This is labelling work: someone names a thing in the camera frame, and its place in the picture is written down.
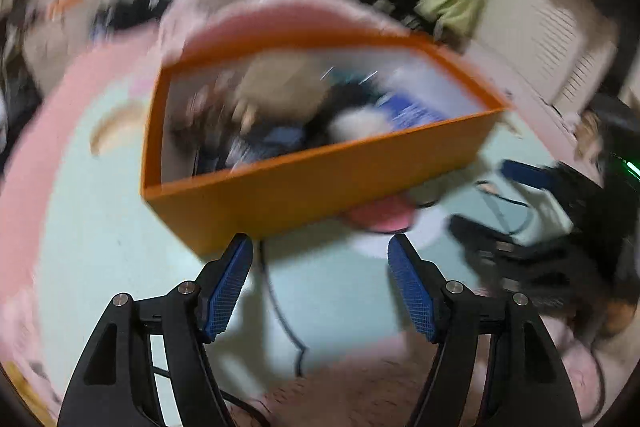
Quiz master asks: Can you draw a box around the white louvered closet door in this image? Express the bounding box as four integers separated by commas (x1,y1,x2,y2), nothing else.
480,0,621,118

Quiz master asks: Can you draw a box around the orange cardboard box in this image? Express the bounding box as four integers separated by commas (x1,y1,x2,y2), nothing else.
140,29,512,258

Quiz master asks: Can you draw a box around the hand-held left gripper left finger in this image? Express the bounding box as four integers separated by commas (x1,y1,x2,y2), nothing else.
57,232,254,427

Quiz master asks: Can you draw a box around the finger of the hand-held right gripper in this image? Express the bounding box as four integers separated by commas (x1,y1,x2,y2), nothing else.
501,158,562,192
449,213,552,274

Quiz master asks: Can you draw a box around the brown fluffy scrunchie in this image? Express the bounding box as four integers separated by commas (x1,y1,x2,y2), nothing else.
235,57,332,128

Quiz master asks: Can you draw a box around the white fluffy scrunchie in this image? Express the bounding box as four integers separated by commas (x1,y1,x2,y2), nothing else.
330,109,397,144

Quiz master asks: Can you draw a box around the red cushion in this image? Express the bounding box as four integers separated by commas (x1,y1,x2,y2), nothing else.
185,4,397,58

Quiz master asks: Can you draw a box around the blue square tin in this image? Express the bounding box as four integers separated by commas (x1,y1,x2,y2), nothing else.
385,92,452,131

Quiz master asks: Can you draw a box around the black cable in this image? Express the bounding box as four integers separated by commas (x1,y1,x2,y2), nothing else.
475,179,533,239

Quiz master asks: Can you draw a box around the mint green desktop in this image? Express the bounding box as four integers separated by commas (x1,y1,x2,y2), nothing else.
30,72,601,403

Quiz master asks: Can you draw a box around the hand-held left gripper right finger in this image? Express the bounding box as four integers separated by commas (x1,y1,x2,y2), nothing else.
387,234,583,427

